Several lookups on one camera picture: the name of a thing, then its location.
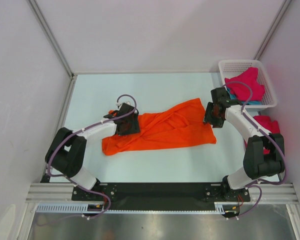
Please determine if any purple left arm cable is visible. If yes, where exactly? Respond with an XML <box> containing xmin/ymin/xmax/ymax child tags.
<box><xmin>46</xmin><ymin>94</ymin><xmax>138</xmax><ymax>221</ymax></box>

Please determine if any orange t shirt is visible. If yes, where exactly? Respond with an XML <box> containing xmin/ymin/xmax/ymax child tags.
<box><xmin>101</xmin><ymin>98</ymin><xmax>217</xmax><ymax>156</ymax></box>

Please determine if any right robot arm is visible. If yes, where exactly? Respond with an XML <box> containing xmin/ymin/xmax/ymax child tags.
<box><xmin>203</xmin><ymin>86</ymin><xmax>287</xmax><ymax>201</ymax></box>

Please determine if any aluminium corner post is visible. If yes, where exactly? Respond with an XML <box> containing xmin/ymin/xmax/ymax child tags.
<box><xmin>253</xmin><ymin>0</ymin><xmax>294</xmax><ymax>61</ymax></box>
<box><xmin>26</xmin><ymin>0</ymin><xmax>74</xmax><ymax>79</ymax></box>

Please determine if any pink t shirt in basket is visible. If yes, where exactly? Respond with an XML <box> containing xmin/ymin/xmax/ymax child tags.
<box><xmin>224</xmin><ymin>67</ymin><xmax>266</xmax><ymax>102</ymax></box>

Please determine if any white slotted cable duct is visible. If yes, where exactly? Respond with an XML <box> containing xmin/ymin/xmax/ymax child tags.
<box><xmin>36</xmin><ymin>202</ymin><xmax>240</xmax><ymax>215</ymax></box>

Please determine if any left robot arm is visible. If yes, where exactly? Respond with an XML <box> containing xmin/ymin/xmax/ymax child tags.
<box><xmin>45</xmin><ymin>102</ymin><xmax>140</xmax><ymax>200</ymax></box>

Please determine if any left aluminium corner post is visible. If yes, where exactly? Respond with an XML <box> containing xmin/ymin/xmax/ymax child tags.
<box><xmin>26</xmin><ymin>0</ymin><xmax>74</xmax><ymax>79</ymax></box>

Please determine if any teal t shirt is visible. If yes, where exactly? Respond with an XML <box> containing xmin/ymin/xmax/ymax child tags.
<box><xmin>226</xmin><ymin>88</ymin><xmax>262</xmax><ymax>106</ymax></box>

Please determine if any white plastic basket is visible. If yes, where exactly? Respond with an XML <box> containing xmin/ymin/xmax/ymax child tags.
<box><xmin>218</xmin><ymin>59</ymin><xmax>278</xmax><ymax>111</ymax></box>

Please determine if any aluminium front rail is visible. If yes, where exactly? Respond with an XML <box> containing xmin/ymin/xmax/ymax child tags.
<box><xmin>25</xmin><ymin>183</ymin><xmax>299</xmax><ymax>205</ymax></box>

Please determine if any folded pink t shirt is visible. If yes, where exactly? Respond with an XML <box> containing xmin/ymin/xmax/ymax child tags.
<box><xmin>240</xmin><ymin>113</ymin><xmax>283</xmax><ymax>155</ymax></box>

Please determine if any right aluminium corner post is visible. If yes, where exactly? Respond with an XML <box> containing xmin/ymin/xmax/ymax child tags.
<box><xmin>253</xmin><ymin>0</ymin><xmax>294</xmax><ymax>61</ymax></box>

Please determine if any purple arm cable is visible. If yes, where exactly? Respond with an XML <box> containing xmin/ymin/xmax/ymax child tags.
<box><xmin>222</xmin><ymin>82</ymin><xmax>288</xmax><ymax>187</ymax></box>
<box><xmin>46</xmin><ymin>94</ymin><xmax>138</xmax><ymax>221</ymax></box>

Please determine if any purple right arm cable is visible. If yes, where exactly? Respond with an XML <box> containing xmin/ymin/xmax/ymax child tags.
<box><xmin>222</xmin><ymin>82</ymin><xmax>288</xmax><ymax>187</ymax></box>

